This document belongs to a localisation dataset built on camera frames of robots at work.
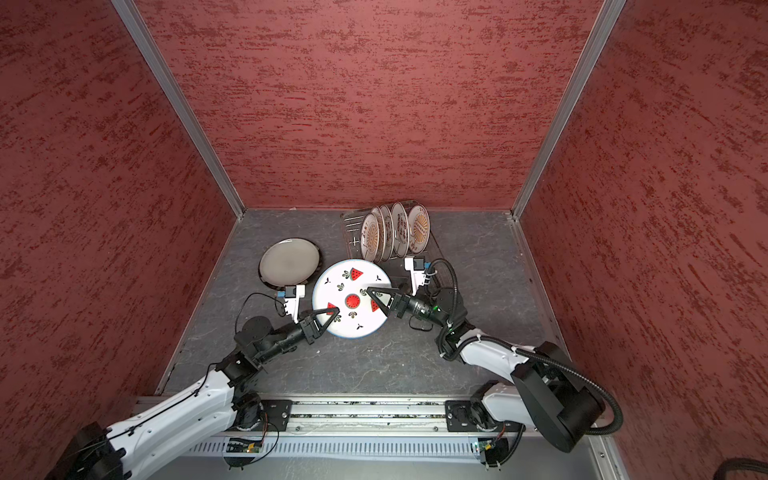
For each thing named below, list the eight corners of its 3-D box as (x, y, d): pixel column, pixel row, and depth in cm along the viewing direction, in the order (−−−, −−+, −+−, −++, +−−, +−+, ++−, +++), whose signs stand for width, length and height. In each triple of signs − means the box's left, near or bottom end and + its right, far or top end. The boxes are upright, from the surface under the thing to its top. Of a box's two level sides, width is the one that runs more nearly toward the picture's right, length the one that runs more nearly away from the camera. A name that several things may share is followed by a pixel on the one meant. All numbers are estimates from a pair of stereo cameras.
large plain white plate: (256, 285, 100) (253, 280, 97) (270, 244, 111) (268, 239, 109) (313, 285, 100) (312, 281, 98) (322, 244, 111) (320, 239, 109)
